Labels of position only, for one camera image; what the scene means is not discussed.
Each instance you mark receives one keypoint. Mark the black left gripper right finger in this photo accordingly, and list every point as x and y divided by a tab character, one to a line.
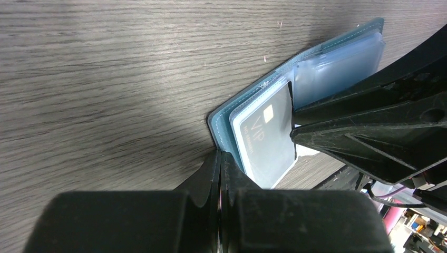
258	220

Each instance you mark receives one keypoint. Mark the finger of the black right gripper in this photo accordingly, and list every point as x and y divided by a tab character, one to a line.
419	78
390	144

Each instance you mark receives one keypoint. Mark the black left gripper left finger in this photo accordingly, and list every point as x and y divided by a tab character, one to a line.
184	219

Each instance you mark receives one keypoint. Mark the blue leather card holder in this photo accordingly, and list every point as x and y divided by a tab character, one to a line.
323	70

